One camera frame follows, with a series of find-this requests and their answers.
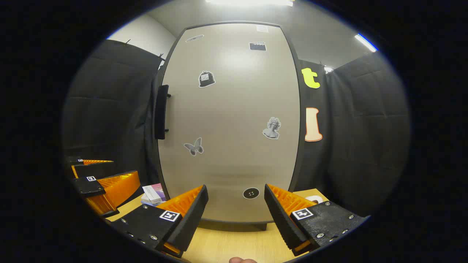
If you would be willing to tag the pale blue flat box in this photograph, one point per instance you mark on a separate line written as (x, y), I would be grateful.
(146, 202)

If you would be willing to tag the beige cabinet door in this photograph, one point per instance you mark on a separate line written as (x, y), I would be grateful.
(234, 109)

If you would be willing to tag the small white box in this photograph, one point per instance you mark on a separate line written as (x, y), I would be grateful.
(153, 193)

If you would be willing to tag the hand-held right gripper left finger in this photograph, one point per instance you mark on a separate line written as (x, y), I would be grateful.
(193, 215)

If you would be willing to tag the pink flat box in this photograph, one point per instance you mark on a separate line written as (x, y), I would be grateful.
(161, 189)

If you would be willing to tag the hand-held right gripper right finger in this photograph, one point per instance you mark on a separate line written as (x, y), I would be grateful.
(279, 219)

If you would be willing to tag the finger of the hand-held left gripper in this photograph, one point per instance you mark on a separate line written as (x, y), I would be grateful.
(95, 168)
(89, 187)

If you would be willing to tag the ceiling light panel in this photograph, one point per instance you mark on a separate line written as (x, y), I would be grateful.
(365, 42)
(328, 69)
(248, 2)

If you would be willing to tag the black backdrop cloth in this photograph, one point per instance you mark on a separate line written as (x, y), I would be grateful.
(109, 109)

